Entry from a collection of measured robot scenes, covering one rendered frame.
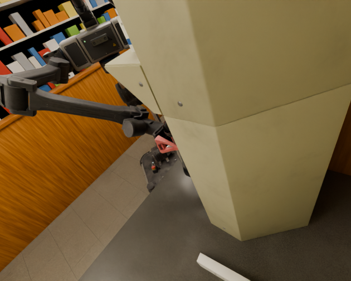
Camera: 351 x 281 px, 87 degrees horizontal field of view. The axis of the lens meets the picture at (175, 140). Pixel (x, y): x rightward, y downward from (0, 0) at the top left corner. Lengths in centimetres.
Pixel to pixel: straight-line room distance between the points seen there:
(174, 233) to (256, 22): 66
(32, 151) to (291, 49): 227
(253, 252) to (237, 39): 58
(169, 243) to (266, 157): 48
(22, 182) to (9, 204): 23
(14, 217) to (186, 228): 211
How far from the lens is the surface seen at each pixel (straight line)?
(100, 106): 72
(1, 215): 255
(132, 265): 77
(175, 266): 70
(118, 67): 36
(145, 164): 204
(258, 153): 35
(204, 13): 22
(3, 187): 242
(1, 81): 76
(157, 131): 62
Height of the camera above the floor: 159
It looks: 39 degrees down
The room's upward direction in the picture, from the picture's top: 24 degrees counter-clockwise
